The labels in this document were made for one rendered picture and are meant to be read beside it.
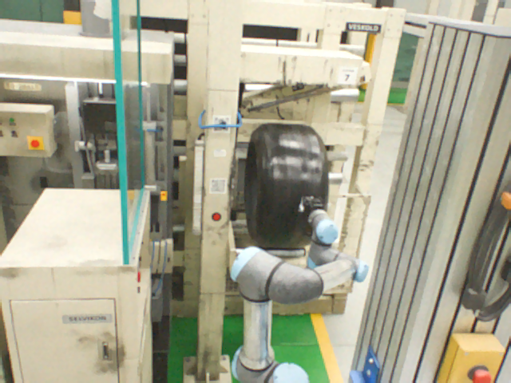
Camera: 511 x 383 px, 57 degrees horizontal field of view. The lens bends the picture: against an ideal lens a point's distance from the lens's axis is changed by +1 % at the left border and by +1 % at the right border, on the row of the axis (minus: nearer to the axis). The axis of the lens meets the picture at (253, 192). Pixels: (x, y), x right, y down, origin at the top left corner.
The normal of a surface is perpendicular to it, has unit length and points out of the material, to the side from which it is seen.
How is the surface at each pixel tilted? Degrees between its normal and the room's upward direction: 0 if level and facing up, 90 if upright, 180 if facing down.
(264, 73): 90
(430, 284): 90
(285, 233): 110
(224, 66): 90
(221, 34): 90
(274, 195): 75
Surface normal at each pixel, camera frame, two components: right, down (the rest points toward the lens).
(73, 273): 0.13, 0.42
